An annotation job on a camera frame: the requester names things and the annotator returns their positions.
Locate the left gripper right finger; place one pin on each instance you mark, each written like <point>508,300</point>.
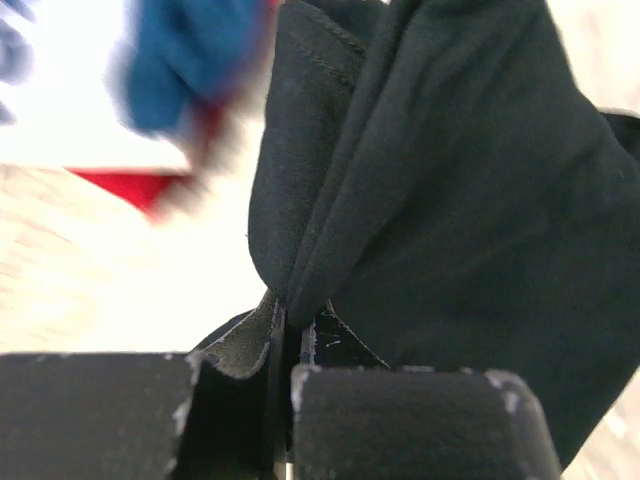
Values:
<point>356,418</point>

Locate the white folded t shirt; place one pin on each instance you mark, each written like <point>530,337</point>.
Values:
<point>62,93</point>

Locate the blue mickey print t shirt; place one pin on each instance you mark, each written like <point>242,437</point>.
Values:
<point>187,53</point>

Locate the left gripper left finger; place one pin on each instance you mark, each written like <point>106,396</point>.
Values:
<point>212,413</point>

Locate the black t shirt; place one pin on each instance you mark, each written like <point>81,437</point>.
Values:
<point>430,169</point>

